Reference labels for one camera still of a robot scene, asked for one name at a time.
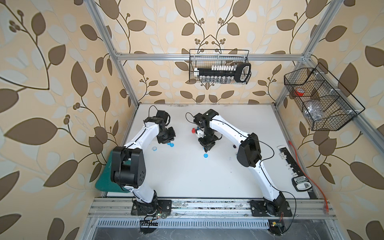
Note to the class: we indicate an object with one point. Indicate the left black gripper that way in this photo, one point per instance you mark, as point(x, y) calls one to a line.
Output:
point(171, 136)

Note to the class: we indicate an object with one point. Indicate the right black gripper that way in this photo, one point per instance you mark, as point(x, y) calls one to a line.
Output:
point(207, 145)

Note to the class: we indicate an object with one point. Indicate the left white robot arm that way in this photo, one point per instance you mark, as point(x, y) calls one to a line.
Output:
point(128, 168)

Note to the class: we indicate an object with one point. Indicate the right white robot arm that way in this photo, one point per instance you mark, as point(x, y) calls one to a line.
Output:
point(248, 155)

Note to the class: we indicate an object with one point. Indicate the black white tool in basket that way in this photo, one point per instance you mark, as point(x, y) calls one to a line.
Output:
point(239, 73)

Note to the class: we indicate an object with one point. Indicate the handheld label device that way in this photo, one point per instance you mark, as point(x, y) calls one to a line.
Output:
point(300, 182)

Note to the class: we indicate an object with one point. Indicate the red tape roll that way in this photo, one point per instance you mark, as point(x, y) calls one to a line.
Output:
point(299, 92)

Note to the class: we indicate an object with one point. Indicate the clear plastic bag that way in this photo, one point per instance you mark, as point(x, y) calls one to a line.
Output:
point(313, 110)

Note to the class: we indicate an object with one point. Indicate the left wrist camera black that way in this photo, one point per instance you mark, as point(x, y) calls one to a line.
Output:
point(164, 116)

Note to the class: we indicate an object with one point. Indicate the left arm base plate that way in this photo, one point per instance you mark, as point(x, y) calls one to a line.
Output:
point(157, 208)

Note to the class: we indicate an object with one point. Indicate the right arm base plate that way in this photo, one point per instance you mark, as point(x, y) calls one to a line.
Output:
point(271, 208)

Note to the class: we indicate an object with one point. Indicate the black wire basket back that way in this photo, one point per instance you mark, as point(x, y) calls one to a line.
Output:
point(205, 58)

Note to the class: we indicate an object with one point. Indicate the black wire basket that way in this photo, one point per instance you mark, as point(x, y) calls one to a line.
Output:
point(205, 58)
point(339, 104)

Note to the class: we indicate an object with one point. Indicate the aluminium rail front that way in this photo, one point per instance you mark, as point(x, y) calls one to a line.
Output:
point(299, 209)

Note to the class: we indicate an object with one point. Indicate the black wire basket right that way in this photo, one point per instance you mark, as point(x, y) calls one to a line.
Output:
point(339, 104)

